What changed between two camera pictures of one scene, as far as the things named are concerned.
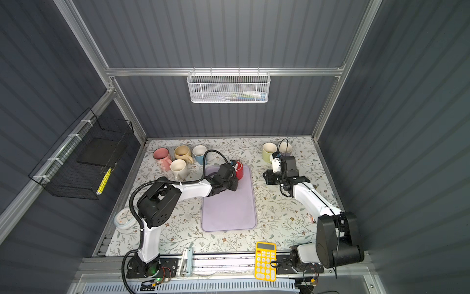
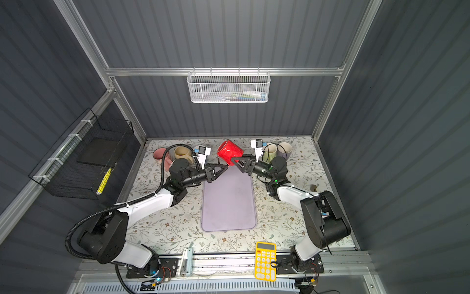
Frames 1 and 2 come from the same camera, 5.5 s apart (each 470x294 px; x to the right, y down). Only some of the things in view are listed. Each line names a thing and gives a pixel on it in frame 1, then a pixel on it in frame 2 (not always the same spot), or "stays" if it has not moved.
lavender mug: x=283 y=149 stays
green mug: x=268 y=149 stays
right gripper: x=270 y=177 -> x=250 y=166
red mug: x=239 y=170 -> x=227 y=150
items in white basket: x=246 y=95 stays
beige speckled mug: x=183 y=152 stays
